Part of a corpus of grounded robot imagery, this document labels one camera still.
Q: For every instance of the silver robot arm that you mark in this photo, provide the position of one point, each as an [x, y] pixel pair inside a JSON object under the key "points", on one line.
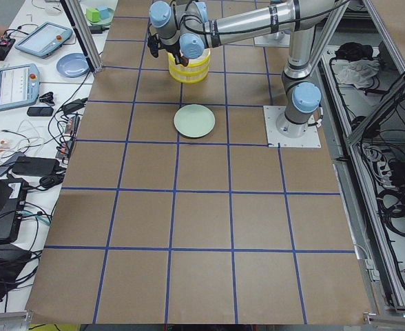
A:
{"points": [[184, 30]]}

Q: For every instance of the blue teach pendant lower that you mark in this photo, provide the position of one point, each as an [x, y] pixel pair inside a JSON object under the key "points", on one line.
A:
{"points": [[19, 86]]}

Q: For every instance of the blue teach pendant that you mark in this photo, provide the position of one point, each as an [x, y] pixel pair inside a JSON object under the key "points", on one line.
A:
{"points": [[19, 86], [44, 40]]}

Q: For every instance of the black power adapter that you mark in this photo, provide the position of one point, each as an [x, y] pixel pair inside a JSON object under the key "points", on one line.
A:
{"points": [[35, 166]]}

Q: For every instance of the pale green plate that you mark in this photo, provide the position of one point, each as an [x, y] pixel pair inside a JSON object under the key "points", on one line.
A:
{"points": [[194, 121]]}

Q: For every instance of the brown steamed bun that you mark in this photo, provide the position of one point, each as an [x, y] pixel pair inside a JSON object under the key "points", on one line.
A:
{"points": [[184, 61]]}

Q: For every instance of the aluminium frame post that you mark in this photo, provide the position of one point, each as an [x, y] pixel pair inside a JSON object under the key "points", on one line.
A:
{"points": [[78, 22]]}

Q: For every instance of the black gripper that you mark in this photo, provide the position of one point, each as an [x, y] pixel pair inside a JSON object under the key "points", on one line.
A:
{"points": [[177, 57]]}

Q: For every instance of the blue plate on desk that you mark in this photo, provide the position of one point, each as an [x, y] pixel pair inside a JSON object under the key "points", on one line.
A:
{"points": [[73, 65]]}

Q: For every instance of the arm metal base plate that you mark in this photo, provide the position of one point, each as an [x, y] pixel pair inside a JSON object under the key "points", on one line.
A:
{"points": [[283, 134]]}

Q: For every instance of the yellow steamer layer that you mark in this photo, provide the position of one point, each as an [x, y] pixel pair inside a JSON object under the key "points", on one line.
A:
{"points": [[188, 74], [194, 65]]}

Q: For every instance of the blue teach pendant upper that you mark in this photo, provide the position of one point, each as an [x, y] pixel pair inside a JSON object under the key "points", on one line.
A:
{"points": [[44, 40]]}

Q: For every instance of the green plate with blocks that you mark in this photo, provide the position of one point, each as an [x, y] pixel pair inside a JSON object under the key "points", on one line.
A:
{"points": [[99, 16]]}

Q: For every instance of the black laptop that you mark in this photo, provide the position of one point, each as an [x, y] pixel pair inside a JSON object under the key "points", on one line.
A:
{"points": [[12, 200]]}

